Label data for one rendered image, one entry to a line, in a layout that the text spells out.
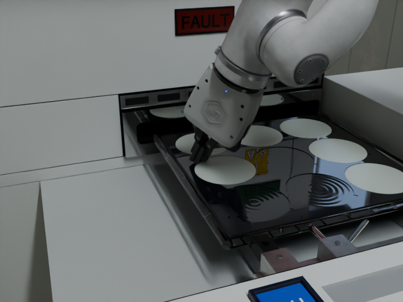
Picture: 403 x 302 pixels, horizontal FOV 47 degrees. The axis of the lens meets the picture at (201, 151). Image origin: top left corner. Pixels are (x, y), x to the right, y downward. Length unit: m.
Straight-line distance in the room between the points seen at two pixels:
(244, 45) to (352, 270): 0.32
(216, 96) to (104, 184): 0.32
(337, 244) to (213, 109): 0.26
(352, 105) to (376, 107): 0.07
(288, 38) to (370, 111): 0.40
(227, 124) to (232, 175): 0.09
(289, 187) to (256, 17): 0.26
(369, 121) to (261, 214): 0.37
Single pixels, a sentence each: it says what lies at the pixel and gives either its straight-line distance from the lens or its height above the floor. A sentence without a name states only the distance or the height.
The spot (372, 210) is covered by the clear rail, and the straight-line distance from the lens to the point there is 0.70.
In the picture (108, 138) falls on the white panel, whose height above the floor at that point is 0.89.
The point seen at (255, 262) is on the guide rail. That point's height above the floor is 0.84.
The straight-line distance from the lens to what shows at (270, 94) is 0.99.
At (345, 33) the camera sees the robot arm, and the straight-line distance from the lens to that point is 0.59.
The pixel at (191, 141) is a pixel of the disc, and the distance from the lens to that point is 0.87.
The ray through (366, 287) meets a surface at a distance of 0.48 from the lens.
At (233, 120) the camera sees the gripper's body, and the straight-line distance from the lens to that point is 0.69.
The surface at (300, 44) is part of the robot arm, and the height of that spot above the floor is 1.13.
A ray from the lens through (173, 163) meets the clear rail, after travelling 0.78.
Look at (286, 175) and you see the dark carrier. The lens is 0.76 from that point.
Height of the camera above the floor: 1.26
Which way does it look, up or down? 26 degrees down
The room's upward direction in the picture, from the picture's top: straight up
